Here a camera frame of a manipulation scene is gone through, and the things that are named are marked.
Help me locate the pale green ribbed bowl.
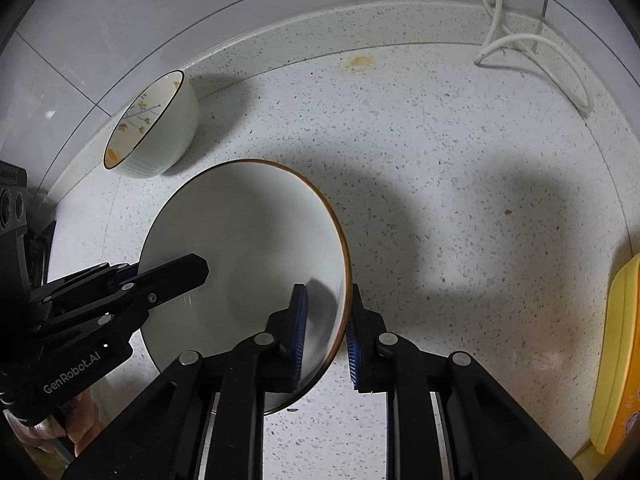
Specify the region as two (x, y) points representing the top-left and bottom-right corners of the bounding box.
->
(102, 70), (199, 179)

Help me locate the white bowl brown rim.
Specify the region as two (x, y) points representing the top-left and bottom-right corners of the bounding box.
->
(137, 159), (353, 416)

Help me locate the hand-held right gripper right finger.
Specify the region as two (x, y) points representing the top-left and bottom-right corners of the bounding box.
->
(346, 283), (583, 480)

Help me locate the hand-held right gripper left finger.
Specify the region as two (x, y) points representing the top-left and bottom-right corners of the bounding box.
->
(61, 283), (307, 480)

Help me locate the white cable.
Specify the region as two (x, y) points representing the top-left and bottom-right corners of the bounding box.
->
(474, 0), (593, 118)

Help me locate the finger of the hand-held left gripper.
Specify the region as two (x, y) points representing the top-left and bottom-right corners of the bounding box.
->
(47, 262), (142, 294)
(30, 254), (210, 333)

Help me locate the person's left hand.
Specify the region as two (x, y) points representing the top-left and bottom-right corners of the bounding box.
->
(47, 387), (104, 459)

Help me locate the yellow plastic tray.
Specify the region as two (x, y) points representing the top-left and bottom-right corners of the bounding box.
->
(589, 254), (640, 457)

